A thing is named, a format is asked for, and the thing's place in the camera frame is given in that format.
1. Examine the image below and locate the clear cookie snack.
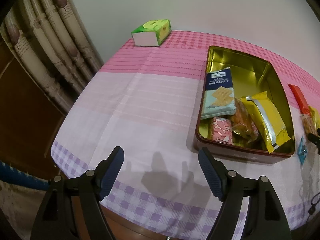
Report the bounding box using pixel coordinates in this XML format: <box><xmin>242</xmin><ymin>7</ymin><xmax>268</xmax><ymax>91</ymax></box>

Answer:
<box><xmin>301</xmin><ymin>114</ymin><xmax>317</xmax><ymax>136</ymax></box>

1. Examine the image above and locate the blue candy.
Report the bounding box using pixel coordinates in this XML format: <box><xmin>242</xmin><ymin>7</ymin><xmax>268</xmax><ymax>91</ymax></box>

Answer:
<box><xmin>297</xmin><ymin>136</ymin><xmax>308</xmax><ymax>166</ymax></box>

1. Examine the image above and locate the yellow square snack packet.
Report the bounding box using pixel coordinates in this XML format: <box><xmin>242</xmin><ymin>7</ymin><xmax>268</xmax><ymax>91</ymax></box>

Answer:
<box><xmin>309</xmin><ymin>106</ymin><xmax>320</xmax><ymax>130</ymax></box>

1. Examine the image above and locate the red snack packet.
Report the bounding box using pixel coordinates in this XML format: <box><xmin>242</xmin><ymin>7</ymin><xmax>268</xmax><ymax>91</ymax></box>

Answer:
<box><xmin>289</xmin><ymin>84</ymin><xmax>310</xmax><ymax>115</ymax></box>

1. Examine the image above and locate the yellow silver snack packet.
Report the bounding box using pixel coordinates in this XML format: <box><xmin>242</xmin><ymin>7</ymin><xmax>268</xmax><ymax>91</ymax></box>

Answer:
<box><xmin>240</xmin><ymin>91</ymin><xmax>290</xmax><ymax>153</ymax></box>

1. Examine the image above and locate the clear wrapped brown pastry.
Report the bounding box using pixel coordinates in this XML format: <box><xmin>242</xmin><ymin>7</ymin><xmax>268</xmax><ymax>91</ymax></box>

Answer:
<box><xmin>230</xmin><ymin>98</ymin><xmax>259</xmax><ymax>143</ymax></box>

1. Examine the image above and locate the gold toffee tin box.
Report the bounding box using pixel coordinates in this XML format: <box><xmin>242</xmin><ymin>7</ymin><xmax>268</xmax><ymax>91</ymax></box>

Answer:
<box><xmin>193</xmin><ymin>46</ymin><xmax>295</xmax><ymax>164</ymax></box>

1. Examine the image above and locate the pink patterned snack packet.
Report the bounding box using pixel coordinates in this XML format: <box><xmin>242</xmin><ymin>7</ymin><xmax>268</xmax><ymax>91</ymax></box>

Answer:
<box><xmin>208</xmin><ymin>117</ymin><xmax>233</xmax><ymax>144</ymax></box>

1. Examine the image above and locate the blue soda cracker packet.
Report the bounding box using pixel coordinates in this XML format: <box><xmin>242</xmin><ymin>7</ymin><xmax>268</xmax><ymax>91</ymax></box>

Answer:
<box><xmin>200</xmin><ymin>68</ymin><xmax>236</xmax><ymax>120</ymax></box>

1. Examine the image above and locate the dark wooden furniture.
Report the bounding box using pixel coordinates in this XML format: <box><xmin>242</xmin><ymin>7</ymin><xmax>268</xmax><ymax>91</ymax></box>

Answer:
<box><xmin>1</xmin><ymin>41</ymin><xmax>63</xmax><ymax>179</ymax></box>

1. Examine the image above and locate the green tissue pack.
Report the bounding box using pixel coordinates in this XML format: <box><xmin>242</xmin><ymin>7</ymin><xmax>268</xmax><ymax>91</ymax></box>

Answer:
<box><xmin>131</xmin><ymin>19</ymin><xmax>171</xmax><ymax>47</ymax></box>

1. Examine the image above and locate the beige patterned curtain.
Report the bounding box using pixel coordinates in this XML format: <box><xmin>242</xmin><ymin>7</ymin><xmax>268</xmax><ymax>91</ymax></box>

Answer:
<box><xmin>1</xmin><ymin>0</ymin><xmax>102</xmax><ymax>112</ymax></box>

